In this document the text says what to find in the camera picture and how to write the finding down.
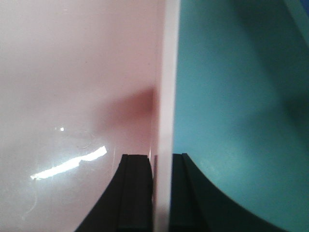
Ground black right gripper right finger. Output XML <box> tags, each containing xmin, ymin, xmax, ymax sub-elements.
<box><xmin>169</xmin><ymin>153</ymin><xmax>282</xmax><ymax>232</ymax></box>

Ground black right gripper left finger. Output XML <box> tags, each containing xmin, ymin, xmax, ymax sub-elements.
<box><xmin>77</xmin><ymin>154</ymin><xmax>153</xmax><ymax>232</ymax></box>

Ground pink plastic bin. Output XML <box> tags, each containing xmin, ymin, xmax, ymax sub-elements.
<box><xmin>0</xmin><ymin>0</ymin><xmax>180</xmax><ymax>232</ymax></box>

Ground teal plastic bin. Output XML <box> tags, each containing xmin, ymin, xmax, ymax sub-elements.
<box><xmin>173</xmin><ymin>0</ymin><xmax>309</xmax><ymax>232</ymax></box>

